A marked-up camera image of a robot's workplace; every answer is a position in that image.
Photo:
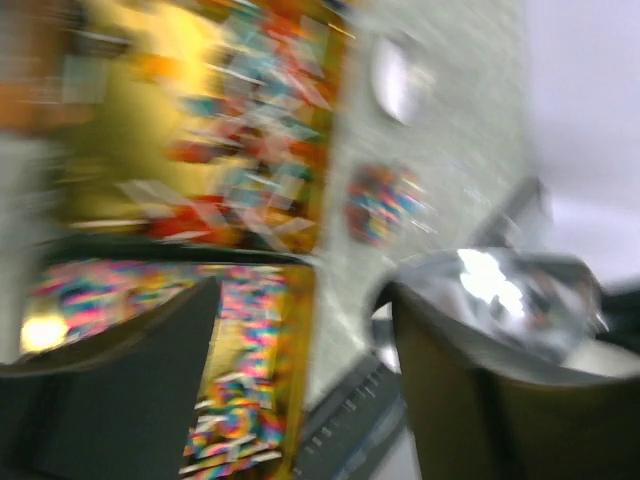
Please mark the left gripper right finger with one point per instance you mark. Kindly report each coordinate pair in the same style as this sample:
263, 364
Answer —
482, 410

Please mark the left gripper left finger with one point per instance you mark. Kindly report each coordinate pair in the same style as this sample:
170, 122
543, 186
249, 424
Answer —
117, 405

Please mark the metal candy scoop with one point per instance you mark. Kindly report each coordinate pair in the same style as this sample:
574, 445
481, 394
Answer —
542, 304

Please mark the tin of swirl lollipops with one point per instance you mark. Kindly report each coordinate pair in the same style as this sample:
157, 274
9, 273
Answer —
247, 413

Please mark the clear plastic cup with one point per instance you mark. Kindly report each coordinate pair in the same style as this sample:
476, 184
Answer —
385, 202

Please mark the tin of round lollipops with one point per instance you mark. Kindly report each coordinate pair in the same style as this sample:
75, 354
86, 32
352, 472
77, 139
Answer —
210, 121

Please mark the clear round lid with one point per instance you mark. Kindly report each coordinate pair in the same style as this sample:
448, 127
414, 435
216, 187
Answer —
401, 84

